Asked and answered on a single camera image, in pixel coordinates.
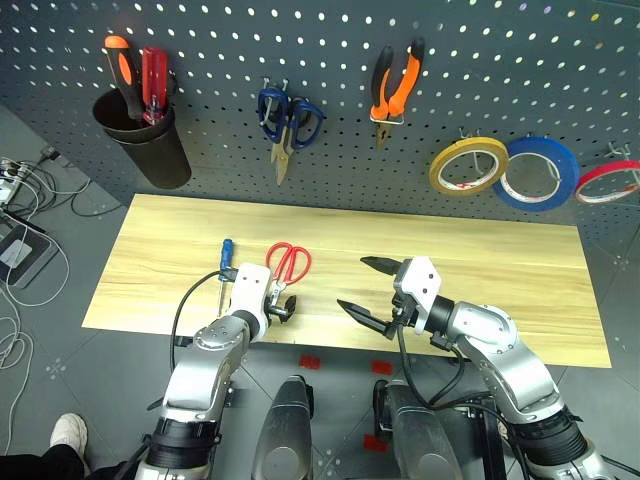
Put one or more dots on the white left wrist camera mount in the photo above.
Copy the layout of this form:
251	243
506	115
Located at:
250	292

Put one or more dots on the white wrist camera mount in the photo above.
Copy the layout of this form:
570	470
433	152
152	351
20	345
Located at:
250	292
422	280

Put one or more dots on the black cup holder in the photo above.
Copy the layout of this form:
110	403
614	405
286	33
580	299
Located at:
155	150

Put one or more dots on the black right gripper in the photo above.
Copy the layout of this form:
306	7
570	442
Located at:
406	311

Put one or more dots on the metal tape hook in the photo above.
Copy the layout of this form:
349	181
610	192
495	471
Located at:
481	160
625	152
550	167

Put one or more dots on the orange and black screwdriver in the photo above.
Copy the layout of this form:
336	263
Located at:
125	75

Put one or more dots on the white shoe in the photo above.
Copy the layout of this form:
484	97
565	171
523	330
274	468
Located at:
70	432

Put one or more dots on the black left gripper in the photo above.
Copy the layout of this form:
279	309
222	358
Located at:
276	314

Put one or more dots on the orange and black pliers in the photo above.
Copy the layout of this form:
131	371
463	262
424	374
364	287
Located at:
397	85

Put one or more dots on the black trouser leg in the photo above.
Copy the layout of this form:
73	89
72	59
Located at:
35	462

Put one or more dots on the yellow tape roll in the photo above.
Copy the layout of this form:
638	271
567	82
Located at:
440	172

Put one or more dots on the white power strip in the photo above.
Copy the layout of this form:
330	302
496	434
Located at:
7	182

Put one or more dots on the metal pliers holder loop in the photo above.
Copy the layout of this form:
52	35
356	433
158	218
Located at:
389	119

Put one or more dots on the dark grey perforated pegboard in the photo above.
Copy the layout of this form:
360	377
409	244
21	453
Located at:
330	45

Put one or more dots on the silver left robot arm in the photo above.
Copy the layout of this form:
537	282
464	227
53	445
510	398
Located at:
205	370

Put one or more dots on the red tape roll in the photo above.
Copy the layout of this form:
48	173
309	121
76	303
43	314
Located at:
607	170

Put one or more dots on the dark rounded shape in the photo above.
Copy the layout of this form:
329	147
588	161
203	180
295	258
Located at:
417	435
282	430

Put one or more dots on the metal scissors hook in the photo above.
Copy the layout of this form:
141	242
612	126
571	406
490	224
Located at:
270	95

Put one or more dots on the grey flat device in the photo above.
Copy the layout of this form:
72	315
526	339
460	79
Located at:
22	250

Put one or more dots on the blue tape roll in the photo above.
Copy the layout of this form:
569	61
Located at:
567	167

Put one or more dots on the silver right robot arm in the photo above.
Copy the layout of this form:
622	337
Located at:
505	360

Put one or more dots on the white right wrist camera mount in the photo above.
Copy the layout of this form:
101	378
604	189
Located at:
422	280

